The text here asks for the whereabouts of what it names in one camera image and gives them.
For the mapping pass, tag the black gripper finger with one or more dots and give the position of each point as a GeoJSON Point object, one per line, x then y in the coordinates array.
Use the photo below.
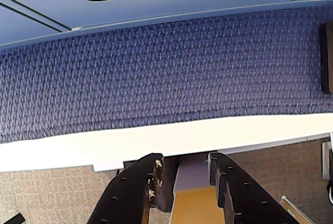
{"type": "Point", "coordinates": [130, 182]}
{"type": "Point", "coordinates": [242, 195]}

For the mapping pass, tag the yellow flat panel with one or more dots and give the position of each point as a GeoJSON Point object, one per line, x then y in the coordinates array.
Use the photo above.
{"type": "Point", "coordinates": [195, 205]}

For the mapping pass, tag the silver metal bar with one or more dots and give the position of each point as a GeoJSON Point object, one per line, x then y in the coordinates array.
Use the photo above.
{"type": "Point", "coordinates": [294, 208]}

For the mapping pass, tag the small black flat object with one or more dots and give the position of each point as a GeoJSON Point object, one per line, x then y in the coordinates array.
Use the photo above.
{"type": "Point", "coordinates": [17, 219]}

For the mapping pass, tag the black rectangular object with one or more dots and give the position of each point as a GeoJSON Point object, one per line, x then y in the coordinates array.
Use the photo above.
{"type": "Point", "coordinates": [327, 57]}

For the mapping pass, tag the blue toy kitchen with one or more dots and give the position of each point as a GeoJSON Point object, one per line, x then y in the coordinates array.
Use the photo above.
{"type": "Point", "coordinates": [182, 7]}

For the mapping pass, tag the white plastic bracket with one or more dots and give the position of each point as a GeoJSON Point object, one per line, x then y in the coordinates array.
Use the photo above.
{"type": "Point", "coordinates": [325, 161]}

